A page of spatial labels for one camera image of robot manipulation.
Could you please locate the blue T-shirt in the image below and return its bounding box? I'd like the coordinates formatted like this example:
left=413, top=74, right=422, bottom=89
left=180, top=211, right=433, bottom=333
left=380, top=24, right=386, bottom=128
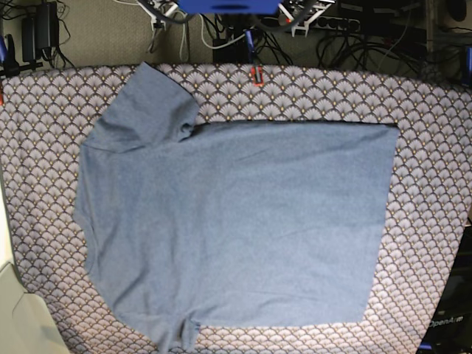
left=74, top=63, right=399, bottom=351

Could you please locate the black OpenArm base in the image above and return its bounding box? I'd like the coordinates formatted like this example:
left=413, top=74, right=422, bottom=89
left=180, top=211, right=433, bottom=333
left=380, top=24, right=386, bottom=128
left=417, top=226, right=471, bottom=353

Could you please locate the red table clamp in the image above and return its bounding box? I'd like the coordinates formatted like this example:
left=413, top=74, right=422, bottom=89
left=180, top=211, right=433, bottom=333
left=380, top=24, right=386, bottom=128
left=251, top=66, right=264, bottom=87

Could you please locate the black power adapter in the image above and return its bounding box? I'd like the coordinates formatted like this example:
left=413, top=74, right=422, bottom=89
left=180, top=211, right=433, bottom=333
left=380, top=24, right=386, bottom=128
left=21, top=1, right=59, bottom=63

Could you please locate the fan-patterned tablecloth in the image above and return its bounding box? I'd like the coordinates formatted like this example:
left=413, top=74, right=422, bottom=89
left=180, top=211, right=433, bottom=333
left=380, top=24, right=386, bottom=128
left=1, top=64, right=471, bottom=353

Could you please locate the blue box overhead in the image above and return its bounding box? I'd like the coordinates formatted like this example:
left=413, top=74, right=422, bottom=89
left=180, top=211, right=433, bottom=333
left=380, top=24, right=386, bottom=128
left=178, top=0, right=281, bottom=14

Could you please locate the black clamp left edge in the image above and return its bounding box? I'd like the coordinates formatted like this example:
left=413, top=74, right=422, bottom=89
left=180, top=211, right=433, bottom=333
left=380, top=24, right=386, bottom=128
left=0, top=34, right=43, bottom=78

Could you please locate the black power strip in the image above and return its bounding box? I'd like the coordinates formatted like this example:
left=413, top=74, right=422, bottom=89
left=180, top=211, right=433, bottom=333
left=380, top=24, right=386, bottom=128
left=289, top=16, right=361, bottom=36

